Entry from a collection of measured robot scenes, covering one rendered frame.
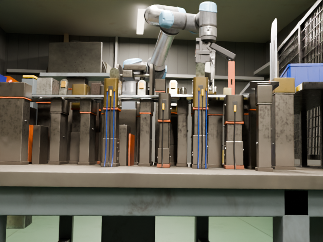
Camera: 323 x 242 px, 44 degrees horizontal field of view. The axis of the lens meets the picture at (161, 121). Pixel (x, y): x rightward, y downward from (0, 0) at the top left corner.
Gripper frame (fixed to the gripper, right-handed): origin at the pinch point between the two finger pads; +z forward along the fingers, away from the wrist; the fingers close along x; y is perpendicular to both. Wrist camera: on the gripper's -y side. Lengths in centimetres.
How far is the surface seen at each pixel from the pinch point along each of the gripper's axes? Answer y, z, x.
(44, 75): 85, -10, -32
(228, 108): -5.2, 12.6, 18.4
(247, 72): -108, -143, -665
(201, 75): 5.0, -1.4, 12.5
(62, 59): 226, -128, -490
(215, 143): -1.6, 25.1, -3.4
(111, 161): 39, 33, 16
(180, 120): 13.2, 15.4, -2.9
